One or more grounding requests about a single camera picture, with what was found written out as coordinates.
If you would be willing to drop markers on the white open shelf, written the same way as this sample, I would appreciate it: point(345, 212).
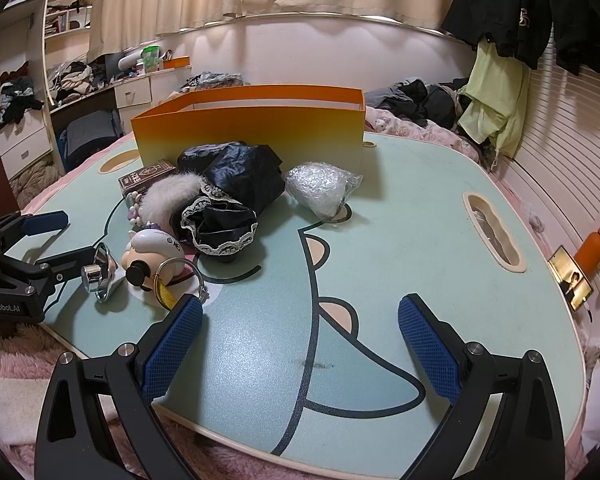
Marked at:
point(65, 25)

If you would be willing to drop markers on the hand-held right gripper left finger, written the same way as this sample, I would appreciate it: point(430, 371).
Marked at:
point(172, 350)

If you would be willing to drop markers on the grey patterned clothes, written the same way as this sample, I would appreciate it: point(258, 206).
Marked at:
point(215, 80)

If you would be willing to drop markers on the white desk drawer unit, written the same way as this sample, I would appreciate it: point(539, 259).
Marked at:
point(132, 92)

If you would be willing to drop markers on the pile of dark clothes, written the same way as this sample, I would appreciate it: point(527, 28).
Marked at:
point(420, 100)

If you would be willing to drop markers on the white slatted headboard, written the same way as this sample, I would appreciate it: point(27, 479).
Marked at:
point(570, 125)

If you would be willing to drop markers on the black lace cloth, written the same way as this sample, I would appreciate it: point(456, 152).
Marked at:
point(240, 175)

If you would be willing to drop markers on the black hanging jacket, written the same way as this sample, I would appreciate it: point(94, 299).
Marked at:
point(505, 5)

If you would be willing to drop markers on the orange cardboard box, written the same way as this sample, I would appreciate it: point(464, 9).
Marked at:
point(260, 130)

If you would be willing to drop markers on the smartphone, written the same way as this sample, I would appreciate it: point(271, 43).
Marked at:
point(572, 277)

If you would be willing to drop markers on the clear plastic bag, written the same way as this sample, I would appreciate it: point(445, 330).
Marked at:
point(320, 185)

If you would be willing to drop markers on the clothes pile on desk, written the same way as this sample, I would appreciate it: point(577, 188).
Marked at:
point(75, 80)

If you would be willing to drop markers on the white low drawers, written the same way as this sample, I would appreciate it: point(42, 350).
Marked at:
point(25, 147)

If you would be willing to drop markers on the white fuzzy cloth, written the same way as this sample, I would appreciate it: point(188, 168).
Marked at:
point(5, 405)

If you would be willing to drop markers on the brown card box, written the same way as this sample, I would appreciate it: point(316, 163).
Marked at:
point(145, 177)

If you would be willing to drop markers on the dark clothes heap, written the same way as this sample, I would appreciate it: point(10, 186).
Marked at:
point(15, 95)

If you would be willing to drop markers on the yellow-green garment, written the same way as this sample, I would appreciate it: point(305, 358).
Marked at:
point(495, 95)

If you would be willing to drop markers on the grey suitcase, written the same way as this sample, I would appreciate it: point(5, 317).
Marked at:
point(87, 135)

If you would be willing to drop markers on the orange bottle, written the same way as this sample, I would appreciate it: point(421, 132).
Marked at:
point(592, 255)

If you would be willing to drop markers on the silver metal funnel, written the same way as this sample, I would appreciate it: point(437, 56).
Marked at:
point(102, 275)

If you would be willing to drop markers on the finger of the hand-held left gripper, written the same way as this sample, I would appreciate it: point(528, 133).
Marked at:
point(65, 267)
point(45, 222)

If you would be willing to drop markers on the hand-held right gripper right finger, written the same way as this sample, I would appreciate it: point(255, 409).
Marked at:
point(427, 350)

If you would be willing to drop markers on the pink fuzzy blanket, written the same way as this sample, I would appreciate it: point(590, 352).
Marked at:
point(10, 350)

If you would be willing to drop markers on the pink floral quilt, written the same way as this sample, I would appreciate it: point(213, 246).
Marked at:
point(410, 132)

